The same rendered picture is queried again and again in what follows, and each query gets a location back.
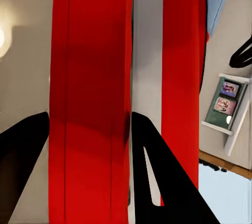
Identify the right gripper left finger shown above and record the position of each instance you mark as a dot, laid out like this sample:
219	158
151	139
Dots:
20	148

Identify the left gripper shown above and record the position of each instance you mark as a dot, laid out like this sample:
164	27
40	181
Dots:
239	61

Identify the radio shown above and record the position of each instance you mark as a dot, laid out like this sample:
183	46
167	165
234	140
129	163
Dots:
110	58

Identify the door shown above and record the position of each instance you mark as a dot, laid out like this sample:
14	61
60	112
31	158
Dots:
226	188

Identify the shelf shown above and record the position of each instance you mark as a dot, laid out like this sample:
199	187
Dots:
231	124

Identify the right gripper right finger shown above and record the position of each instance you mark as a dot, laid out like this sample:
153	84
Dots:
183	203

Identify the picture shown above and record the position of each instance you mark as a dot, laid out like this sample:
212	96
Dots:
225	105
230	89

